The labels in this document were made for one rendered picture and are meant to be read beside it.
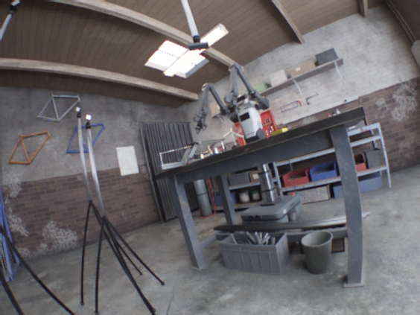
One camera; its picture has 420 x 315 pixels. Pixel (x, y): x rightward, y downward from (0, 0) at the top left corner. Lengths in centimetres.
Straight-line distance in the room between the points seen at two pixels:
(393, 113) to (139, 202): 498
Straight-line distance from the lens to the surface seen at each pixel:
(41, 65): 362
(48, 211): 372
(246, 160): 105
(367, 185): 272
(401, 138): 350
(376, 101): 344
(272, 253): 128
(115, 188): 391
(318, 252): 118
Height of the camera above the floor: 79
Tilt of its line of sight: 5 degrees up
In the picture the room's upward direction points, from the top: 14 degrees counter-clockwise
